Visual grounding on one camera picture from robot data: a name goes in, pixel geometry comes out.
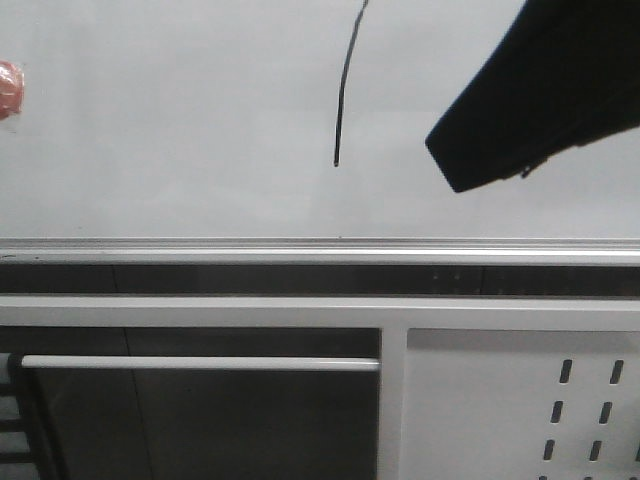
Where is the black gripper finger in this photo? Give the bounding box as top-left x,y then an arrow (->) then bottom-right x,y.
425,1 -> 639,193

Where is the red round magnet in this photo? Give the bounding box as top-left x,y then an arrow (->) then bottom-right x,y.
0,60 -> 25,120

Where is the white whiteboard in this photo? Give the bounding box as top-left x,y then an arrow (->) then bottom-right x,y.
1,1 -> 639,265

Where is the white perforated metal panel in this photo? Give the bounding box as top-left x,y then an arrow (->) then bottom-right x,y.
401,329 -> 639,479

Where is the white horizontal rod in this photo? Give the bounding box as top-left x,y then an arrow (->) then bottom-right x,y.
21,355 -> 380,372

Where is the grey black striped fabric pocket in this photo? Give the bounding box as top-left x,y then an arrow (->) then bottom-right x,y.
1,353 -> 34,479

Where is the white metal stand frame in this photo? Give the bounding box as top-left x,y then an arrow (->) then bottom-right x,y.
1,296 -> 639,479

